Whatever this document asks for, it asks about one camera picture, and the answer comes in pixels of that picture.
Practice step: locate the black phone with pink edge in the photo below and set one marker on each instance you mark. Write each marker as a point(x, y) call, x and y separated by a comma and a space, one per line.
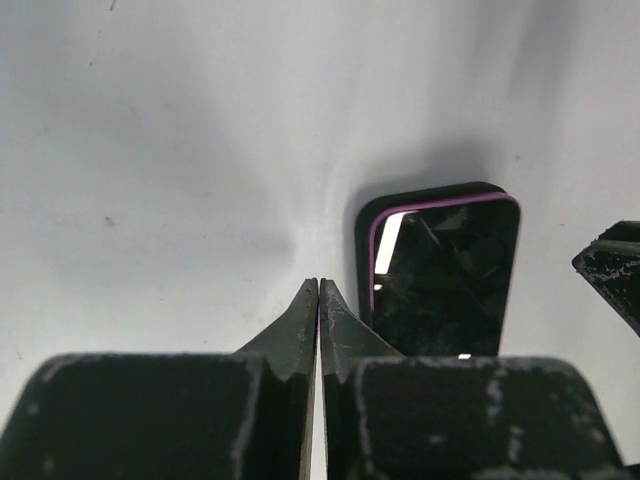
point(440, 280)

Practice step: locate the black phone case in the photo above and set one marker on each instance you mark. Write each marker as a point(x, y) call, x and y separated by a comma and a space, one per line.
point(425, 270)

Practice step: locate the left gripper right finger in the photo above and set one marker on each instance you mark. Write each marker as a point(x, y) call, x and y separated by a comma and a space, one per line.
point(388, 416)

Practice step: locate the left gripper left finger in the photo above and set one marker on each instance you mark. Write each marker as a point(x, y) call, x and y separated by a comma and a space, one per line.
point(244, 415)

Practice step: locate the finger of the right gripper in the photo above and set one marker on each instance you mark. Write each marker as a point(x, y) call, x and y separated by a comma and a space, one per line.
point(610, 265)

